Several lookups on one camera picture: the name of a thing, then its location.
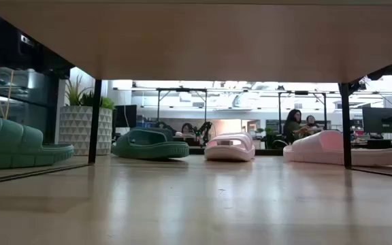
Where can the pink rubber slide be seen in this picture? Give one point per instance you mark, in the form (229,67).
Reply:
(230,151)
(318,149)

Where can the green rubber slide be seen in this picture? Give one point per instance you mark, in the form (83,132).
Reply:
(12,146)
(148,149)

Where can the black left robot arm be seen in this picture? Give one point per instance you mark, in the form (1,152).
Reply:
(5,51)

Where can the wooden shelf with black legs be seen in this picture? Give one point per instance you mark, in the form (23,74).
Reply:
(216,41)

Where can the black computer monitor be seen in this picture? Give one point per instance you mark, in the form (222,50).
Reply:
(126,115)
(383,119)

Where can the black framed glass partition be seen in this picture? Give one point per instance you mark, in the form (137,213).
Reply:
(39,109)

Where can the person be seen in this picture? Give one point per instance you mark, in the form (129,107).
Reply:
(311,120)
(293,127)

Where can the succulent in white patterned pot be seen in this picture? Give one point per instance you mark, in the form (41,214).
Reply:
(77,129)

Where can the small background potted plant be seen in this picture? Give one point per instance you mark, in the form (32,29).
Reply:
(269,136)

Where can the black aluminium table frame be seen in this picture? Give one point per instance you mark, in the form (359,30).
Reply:
(269,152)

